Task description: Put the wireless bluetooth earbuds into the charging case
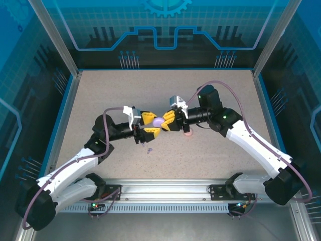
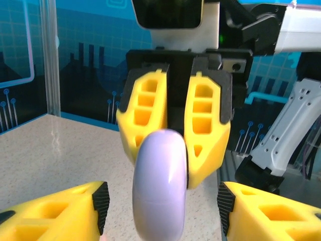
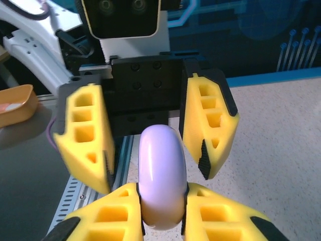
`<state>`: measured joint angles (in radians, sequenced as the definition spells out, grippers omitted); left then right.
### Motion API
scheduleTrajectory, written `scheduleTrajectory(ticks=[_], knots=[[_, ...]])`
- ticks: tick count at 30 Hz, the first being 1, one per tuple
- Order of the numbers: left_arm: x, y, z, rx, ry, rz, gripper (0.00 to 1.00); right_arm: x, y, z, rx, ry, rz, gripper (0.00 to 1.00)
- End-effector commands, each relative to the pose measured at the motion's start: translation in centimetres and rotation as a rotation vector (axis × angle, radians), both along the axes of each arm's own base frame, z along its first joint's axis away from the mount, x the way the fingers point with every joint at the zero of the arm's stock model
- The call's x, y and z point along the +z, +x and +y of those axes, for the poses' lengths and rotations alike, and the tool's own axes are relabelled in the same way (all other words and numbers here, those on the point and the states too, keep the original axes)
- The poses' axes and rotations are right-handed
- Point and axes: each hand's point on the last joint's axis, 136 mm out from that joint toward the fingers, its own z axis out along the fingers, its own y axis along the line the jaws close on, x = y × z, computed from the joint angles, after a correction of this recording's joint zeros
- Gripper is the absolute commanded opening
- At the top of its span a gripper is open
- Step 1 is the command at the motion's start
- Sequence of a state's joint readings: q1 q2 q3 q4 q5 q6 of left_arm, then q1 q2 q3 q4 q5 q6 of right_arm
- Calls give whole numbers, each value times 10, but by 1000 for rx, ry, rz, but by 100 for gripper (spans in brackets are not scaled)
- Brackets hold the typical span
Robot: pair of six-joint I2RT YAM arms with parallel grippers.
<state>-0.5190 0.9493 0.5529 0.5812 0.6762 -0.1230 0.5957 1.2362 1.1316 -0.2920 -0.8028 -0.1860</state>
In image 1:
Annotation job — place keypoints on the purple earbud charging case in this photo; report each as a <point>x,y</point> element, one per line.
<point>158,121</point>

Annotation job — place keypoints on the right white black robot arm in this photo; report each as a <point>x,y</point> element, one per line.
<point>258,145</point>

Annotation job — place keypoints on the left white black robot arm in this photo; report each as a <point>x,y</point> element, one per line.
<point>70,165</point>

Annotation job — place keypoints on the small LED circuit board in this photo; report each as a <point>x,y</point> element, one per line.
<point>95,205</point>
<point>242,205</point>

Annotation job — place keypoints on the aluminium side rail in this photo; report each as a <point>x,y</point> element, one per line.
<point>265,105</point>
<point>64,118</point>

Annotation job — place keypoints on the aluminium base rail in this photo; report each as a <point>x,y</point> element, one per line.
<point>165,189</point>

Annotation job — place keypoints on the aluminium frame post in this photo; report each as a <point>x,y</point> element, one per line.
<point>274,37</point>
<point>59,42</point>

